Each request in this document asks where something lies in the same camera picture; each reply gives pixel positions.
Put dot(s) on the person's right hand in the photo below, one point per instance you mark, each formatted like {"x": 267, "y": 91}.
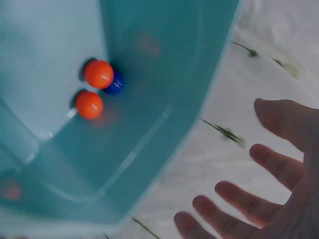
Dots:
{"x": 294, "y": 199}

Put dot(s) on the teal plastic bin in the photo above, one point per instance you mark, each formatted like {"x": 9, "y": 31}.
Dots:
{"x": 149, "y": 112}

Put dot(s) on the blue ball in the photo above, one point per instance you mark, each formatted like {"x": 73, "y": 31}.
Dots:
{"x": 115, "y": 84}

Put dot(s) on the orange ball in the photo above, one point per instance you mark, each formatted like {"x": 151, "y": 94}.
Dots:
{"x": 98, "y": 74}
{"x": 89, "y": 104}

